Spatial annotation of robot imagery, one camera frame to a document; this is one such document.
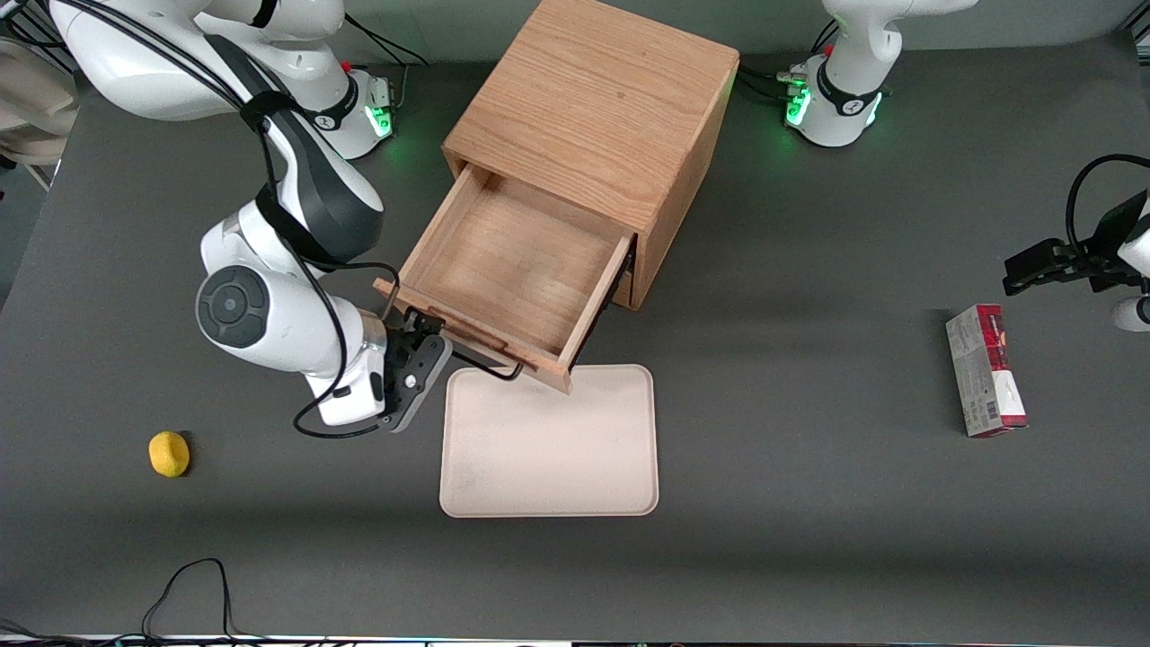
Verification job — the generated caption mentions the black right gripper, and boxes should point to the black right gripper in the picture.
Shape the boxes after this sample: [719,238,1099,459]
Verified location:
[382,307,449,425]

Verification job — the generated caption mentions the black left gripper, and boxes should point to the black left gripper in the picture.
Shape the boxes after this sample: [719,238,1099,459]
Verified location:
[1003,191,1150,297]

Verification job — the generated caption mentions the black metal drawer handle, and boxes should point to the black metal drawer handle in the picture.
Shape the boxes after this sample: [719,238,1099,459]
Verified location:
[428,309,525,382]

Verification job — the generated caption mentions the wooden drawer with inside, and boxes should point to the wooden drawer with inside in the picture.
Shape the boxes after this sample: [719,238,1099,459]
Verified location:
[373,162,638,395]

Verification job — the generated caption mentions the wooden oak drawer cabinet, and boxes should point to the wooden oak drawer cabinet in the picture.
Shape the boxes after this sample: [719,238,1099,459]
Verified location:
[442,0,741,312]

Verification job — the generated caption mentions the grey and red carton box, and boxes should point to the grey and red carton box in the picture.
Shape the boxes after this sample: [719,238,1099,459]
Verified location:
[944,304,1031,439]

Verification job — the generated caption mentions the beige rectangular tray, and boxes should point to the beige rectangular tray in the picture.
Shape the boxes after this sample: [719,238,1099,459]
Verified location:
[438,363,660,519]

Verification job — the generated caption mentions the yellow lemon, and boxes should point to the yellow lemon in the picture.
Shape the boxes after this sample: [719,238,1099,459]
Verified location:
[147,430,191,478]

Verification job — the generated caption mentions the beige padded chair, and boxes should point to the beige padded chair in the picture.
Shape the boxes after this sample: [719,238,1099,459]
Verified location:
[0,38,82,170]

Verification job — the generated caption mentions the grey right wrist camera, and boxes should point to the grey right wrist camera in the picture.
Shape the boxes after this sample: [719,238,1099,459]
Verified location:
[391,334,454,435]

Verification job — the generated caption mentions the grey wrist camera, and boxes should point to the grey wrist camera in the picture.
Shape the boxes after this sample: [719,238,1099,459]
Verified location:
[1110,296,1150,334]
[391,334,454,435]

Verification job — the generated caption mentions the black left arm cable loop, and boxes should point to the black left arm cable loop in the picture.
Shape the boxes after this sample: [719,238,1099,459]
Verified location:
[1065,154,1150,263]

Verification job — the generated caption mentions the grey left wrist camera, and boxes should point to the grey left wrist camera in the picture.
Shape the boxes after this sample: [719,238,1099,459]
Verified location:
[1110,296,1150,334]

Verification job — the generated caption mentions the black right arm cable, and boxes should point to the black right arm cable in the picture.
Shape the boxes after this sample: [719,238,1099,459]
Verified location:
[54,0,402,440]

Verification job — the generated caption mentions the black right base cables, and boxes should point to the black right base cables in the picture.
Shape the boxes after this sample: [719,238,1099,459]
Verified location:
[341,18,430,111]

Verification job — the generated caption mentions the black base cables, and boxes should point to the black base cables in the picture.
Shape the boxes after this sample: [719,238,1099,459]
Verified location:
[341,18,430,111]
[737,20,838,107]

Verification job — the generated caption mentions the black left base cables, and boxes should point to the black left base cables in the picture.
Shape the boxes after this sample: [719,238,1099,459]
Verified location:
[737,20,838,107]

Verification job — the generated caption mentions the black cable on table edge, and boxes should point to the black cable on table edge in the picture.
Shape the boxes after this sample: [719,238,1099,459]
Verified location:
[0,557,270,646]

